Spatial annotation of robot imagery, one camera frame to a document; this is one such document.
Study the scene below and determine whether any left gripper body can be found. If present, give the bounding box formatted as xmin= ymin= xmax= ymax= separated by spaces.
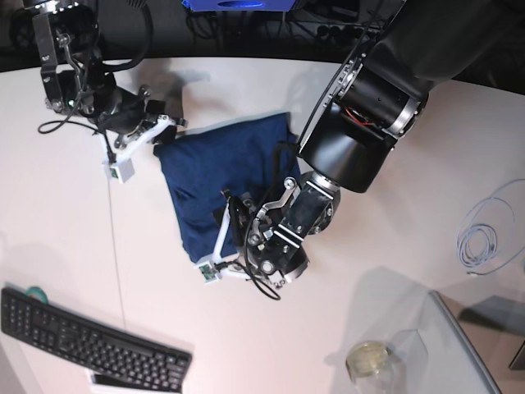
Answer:
xmin=212 ymin=192 xmax=264 ymax=254

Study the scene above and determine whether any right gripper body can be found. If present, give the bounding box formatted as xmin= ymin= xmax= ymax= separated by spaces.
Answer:
xmin=96 ymin=85 xmax=180 ymax=146

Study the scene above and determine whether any dark blue t-shirt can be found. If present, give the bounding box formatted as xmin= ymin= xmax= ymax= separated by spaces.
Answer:
xmin=154 ymin=113 xmax=300 ymax=263

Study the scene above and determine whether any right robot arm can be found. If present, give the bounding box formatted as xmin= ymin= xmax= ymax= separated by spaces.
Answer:
xmin=21 ymin=1 xmax=167 ymax=149

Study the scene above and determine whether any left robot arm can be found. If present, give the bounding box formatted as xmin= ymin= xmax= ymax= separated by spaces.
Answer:
xmin=198 ymin=1 xmax=524 ymax=300

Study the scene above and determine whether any blue box with hole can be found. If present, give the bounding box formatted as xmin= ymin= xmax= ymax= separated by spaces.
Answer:
xmin=181 ymin=0 xmax=300 ymax=12

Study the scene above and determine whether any white power strip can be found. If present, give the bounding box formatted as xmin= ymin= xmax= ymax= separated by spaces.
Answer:
xmin=314 ymin=24 xmax=365 ymax=42

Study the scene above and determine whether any black computer keyboard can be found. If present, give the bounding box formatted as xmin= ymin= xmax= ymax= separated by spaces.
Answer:
xmin=1 ymin=287 xmax=193 ymax=393

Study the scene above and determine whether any green tape roll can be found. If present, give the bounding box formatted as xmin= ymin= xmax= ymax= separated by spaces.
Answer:
xmin=25 ymin=286 xmax=48 ymax=305

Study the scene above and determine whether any clear glass jar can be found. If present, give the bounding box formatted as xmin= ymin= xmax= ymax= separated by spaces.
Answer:
xmin=345 ymin=341 xmax=399 ymax=394

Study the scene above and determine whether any coiled white cable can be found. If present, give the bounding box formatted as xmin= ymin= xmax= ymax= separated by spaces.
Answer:
xmin=456 ymin=177 xmax=525 ymax=277

